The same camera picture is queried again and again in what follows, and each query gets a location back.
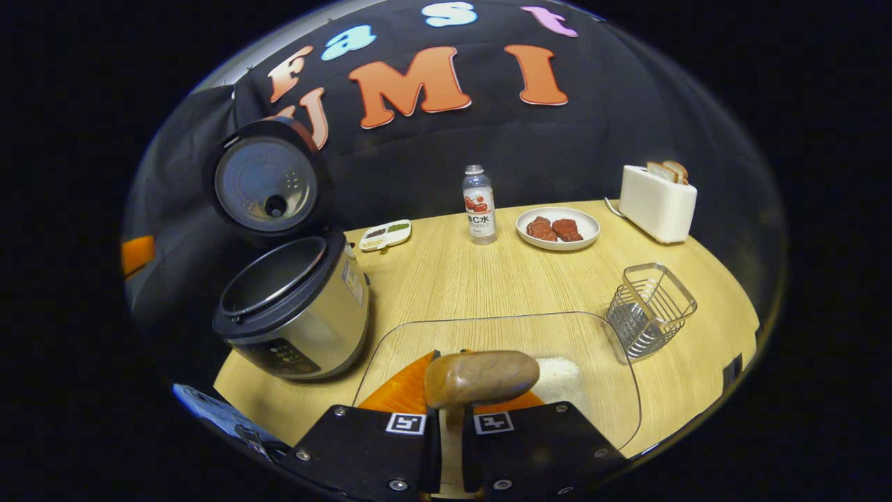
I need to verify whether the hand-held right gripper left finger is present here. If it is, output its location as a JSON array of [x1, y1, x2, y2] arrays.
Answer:
[[293, 351, 443, 500]]

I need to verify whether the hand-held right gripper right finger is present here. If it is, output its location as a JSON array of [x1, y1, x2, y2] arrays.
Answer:
[[461, 390, 629, 494]]

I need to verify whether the white rice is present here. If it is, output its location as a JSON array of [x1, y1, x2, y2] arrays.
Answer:
[[533, 356, 587, 413]]

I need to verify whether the wooden spoon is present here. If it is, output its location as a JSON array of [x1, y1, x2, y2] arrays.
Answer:
[[424, 350, 541, 412]]

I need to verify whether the silver black rice cooker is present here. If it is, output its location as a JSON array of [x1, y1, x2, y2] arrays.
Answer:
[[203, 117, 372, 381]]

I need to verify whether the metal wire chopstick holder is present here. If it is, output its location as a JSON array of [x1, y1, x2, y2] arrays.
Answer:
[[606, 262, 698, 362]]

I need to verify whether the clear plastic container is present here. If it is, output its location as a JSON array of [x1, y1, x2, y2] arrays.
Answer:
[[352, 311, 643, 451]]

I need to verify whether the blue cloth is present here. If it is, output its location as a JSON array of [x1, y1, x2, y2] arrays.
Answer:
[[172, 383, 279, 455]]

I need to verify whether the white divided seasoning dish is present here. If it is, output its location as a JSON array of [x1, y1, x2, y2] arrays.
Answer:
[[358, 219, 413, 252]]

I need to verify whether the white round plate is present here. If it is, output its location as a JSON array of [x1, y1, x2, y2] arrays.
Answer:
[[516, 206, 601, 252]]

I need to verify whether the clear plastic drink bottle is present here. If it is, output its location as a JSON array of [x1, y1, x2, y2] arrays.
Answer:
[[461, 165, 498, 245]]

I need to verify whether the white toaster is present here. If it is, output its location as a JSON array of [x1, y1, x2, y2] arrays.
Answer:
[[618, 165, 698, 245]]

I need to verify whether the black backdrop cloth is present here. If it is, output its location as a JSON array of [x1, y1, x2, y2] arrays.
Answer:
[[122, 0, 788, 335]]

